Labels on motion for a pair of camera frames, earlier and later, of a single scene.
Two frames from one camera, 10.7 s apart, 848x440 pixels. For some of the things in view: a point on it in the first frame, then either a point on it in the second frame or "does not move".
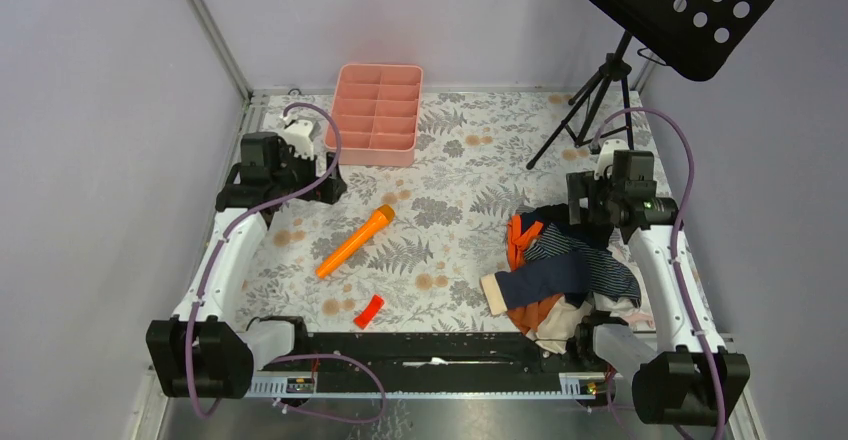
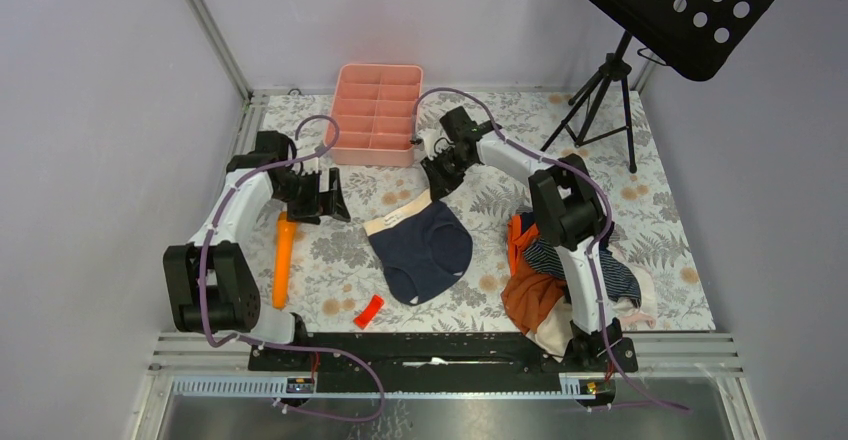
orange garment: (527, 318) does not move
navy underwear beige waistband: (543, 276) → (424, 247)
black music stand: (693, 15) does not move
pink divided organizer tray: (377, 112) does not move
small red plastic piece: (369, 312) does not move
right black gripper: (584, 186) → (439, 185)
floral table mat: (408, 248) does not move
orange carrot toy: (372, 228) → (284, 262)
